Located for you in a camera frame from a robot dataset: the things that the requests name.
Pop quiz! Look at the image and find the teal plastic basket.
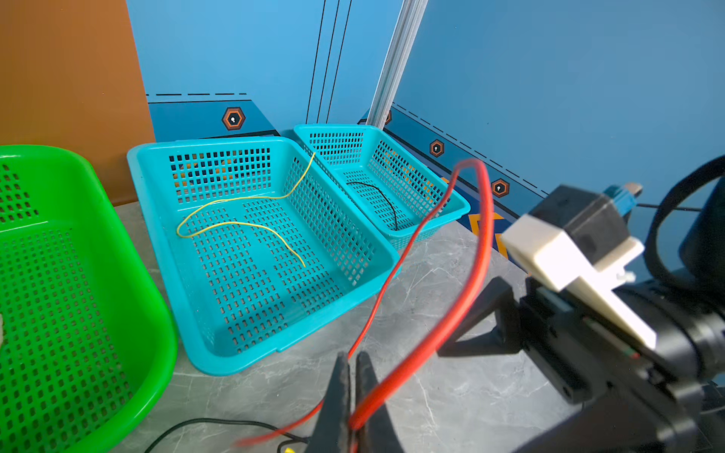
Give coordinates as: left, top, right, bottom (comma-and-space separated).
128, 136, 398, 376
294, 124, 449, 251

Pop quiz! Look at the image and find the green plastic basket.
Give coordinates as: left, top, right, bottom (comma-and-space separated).
1, 145, 177, 452

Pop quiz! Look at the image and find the middle teal plastic basket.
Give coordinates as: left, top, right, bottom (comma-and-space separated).
128, 136, 398, 376

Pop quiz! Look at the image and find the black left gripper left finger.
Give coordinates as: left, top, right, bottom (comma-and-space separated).
305, 353, 352, 453

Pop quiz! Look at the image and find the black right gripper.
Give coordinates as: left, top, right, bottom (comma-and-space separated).
438, 277, 708, 452

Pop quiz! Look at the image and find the thick red cable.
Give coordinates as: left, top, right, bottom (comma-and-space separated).
235, 157, 497, 449

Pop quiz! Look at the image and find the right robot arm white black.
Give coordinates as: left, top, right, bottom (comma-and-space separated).
438, 158, 724, 452

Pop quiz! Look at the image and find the thin yellow wire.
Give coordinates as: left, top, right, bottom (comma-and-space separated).
174, 151, 317, 270

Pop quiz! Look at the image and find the tangled black cable bundle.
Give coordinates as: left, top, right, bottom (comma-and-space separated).
142, 417, 311, 453

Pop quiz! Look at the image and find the right teal plastic basket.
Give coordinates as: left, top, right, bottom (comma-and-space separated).
294, 124, 449, 251

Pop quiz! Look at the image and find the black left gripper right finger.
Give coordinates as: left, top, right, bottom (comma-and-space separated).
354, 352, 404, 453

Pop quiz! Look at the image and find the black wire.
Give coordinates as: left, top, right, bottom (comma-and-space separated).
344, 180, 401, 232

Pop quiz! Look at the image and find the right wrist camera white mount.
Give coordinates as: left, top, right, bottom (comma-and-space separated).
501, 183, 657, 350

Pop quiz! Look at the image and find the aluminium corner frame post right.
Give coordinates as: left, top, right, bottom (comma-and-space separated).
366, 0, 429, 130

